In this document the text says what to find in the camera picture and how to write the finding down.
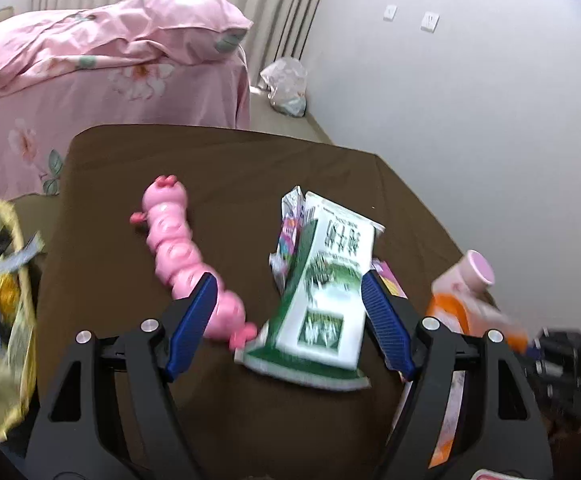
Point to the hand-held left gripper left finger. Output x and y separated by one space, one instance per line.
190 330

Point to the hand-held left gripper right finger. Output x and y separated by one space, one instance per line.
383 325

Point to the green and white carton packet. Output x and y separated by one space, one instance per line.
320 280

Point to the pink yellow packet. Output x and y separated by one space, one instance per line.
388 275

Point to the pink caterpillar toy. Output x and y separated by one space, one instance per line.
170 230

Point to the white purple snack packet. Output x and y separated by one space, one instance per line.
290 230

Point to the yellow crinkled bag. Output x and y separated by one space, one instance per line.
20 360

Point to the blue grey wrapper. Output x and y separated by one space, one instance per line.
23 252

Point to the clear plastic bag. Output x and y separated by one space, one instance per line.
285 85

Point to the pink floral quilt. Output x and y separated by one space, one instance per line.
70 85

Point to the striped curtain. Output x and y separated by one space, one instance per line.
280 10

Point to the white wall socket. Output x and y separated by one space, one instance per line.
429 21
390 12

